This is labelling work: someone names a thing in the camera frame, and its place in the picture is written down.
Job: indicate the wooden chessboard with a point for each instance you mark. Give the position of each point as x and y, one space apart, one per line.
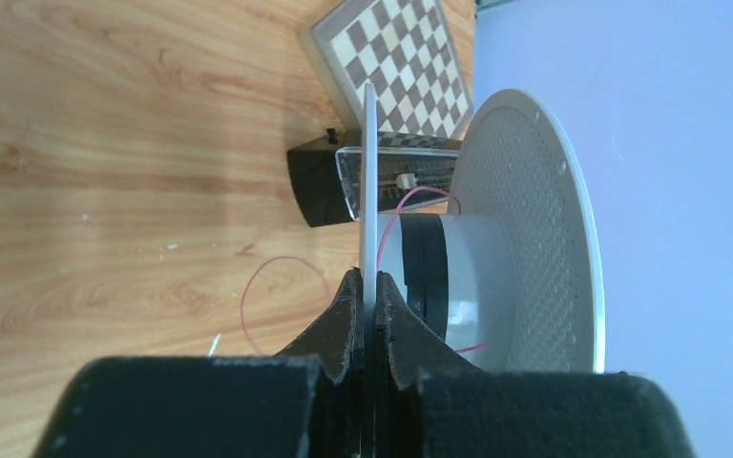
405 51

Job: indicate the grey cable spool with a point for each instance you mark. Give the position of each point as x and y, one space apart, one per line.
510 277

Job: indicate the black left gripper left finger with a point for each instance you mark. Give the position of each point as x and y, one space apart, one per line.
335 341

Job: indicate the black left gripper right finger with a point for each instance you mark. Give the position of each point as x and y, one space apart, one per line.
421 381

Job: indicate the black metronome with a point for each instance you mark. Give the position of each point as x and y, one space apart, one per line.
325 173

